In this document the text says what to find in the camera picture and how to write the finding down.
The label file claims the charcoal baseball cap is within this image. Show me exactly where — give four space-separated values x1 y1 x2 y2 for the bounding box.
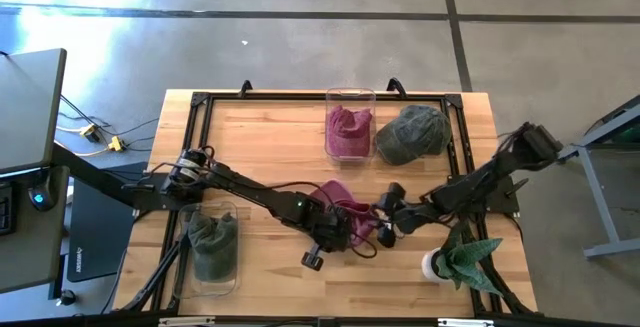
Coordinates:
187 210 240 283

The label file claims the grey office desk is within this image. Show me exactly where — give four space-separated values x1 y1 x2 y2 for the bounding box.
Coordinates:
0 165 71 296

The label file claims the black diagonal frame strut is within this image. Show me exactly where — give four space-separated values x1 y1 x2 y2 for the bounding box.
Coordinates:
119 216 187 314
457 214 539 317

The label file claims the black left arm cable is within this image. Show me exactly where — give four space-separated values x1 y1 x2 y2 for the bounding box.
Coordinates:
144 159 380 260

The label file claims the maroon cap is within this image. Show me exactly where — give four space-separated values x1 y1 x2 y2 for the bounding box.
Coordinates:
327 105 375 159

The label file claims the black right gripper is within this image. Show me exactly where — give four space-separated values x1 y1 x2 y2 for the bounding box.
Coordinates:
368 182 431 248

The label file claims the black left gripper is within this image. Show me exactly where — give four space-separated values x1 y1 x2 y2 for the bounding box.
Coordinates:
301 205 354 272

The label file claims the black aluminium table frame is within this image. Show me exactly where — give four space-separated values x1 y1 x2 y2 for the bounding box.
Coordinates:
149 90 539 318

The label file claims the black computer mouse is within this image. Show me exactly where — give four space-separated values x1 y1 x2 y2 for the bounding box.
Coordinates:
27 179 57 213

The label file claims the black caster wheel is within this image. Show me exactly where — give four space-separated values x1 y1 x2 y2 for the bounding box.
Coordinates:
55 289 78 308

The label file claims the clear plastic bin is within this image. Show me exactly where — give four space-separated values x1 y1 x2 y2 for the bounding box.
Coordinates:
173 200 241 299
324 86 378 164

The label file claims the black desk support beam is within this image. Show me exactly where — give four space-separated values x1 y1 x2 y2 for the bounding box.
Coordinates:
49 141 169 213

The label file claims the grey-green baseball cap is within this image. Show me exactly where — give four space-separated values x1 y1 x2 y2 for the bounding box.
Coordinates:
374 104 453 167

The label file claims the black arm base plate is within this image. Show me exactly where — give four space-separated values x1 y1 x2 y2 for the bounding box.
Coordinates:
449 174 522 217
130 169 207 213

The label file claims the black floor cable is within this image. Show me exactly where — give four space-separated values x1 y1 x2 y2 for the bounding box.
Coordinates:
59 94 161 141

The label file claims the dark red baseball cap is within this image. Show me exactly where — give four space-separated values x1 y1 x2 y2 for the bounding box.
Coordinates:
308 179 380 247

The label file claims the green plant in white pot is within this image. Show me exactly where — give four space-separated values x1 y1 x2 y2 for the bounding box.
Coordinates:
421 221 504 297

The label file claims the large grey flat panel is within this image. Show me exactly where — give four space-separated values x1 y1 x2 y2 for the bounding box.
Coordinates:
0 48 68 176

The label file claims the dark husky storage case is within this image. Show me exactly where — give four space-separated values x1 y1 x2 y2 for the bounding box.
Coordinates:
66 176 137 284

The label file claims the black keyboard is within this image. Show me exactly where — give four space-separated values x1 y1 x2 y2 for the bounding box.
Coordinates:
0 182 15 237

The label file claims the silver metal bracket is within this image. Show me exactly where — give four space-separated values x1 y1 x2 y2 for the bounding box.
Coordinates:
158 315 217 327
437 317 495 327

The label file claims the grey metal table frame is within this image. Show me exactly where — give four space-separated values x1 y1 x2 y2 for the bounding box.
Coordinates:
552 94 640 261

